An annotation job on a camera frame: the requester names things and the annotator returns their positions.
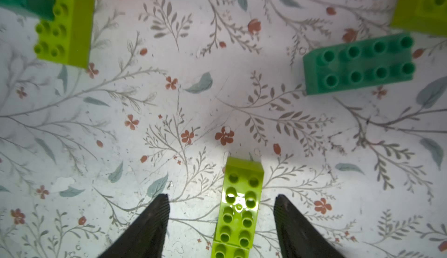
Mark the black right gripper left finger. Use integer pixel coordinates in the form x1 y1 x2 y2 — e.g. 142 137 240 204
100 194 170 258

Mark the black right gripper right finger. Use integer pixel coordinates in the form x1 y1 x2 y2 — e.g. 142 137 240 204
274 194 343 258

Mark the extra dark green lego brick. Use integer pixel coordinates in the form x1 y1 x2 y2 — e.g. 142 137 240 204
303 32 416 95

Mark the long lime green lego brick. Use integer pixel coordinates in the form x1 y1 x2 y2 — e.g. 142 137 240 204
34 0 95 69

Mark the extra lime green lego brick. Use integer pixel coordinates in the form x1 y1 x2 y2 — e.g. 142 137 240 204
391 0 447 37

